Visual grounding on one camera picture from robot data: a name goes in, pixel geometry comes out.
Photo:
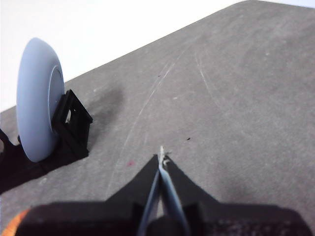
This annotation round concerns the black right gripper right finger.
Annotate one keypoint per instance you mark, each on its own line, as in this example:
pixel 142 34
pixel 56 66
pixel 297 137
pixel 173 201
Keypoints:
pixel 221 218

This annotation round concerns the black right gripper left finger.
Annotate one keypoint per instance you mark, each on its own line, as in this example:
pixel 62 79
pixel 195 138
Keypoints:
pixel 81 218

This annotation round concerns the black plate rack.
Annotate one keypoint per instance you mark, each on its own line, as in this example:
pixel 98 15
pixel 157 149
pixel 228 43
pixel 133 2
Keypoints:
pixel 73 140

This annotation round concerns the blue plate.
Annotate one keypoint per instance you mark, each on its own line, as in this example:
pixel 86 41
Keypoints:
pixel 34 103

